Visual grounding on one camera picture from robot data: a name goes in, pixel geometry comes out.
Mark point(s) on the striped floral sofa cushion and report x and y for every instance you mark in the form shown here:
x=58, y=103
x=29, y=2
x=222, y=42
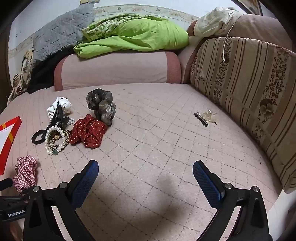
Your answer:
x=242, y=76

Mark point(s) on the white dotted scrunchie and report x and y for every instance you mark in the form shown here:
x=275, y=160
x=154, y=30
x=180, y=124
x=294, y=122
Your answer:
x=64, y=104

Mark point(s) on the small wrapper scrap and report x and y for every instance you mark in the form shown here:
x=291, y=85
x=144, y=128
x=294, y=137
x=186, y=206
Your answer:
x=201, y=118

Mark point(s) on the red gingham scrunchie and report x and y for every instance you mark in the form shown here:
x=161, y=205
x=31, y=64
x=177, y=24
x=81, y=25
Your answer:
x=24, y=171

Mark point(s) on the brown sofa cushion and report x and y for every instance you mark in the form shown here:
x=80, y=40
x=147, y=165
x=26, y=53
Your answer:
x=259, y=25

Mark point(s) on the clear hair claw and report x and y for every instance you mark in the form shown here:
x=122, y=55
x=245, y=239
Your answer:
x=208, y=115

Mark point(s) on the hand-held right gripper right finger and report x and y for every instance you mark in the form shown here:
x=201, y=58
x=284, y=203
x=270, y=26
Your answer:
x=207, y=183

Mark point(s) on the white floral cloth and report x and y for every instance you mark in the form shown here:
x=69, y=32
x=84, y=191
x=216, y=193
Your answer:
x=215, y=20

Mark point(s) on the grey sheer scrunchie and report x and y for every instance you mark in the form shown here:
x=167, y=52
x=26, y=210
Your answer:
x=101, y=102

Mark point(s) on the grey quilted blanket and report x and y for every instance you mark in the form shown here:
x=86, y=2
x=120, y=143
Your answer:
x=60, y=30

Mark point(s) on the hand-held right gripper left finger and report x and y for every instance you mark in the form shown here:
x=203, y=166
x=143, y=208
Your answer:
x=85, y=183

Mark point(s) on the pink quilted mattress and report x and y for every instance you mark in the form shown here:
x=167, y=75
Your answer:
x=150, y=139

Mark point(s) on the red polka dot scrunchie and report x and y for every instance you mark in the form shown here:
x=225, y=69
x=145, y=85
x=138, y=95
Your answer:
x=90, y=132

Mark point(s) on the tiger print blanket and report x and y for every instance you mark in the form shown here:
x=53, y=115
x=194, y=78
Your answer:
x=22, y=76

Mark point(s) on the black scrunchie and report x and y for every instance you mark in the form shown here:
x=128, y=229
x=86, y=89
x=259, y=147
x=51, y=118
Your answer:
x=34, y=139

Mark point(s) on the pink bolster cushion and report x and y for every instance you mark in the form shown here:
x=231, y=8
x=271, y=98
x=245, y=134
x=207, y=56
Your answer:
x=115, y=69

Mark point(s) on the leopard print scrunchie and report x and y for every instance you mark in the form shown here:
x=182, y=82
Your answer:
x=66, y=139

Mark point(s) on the red box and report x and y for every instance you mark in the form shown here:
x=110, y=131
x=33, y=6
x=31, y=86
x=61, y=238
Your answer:
x=13, y=126

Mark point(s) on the green blanket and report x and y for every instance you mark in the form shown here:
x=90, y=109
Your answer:
x=138, y=37

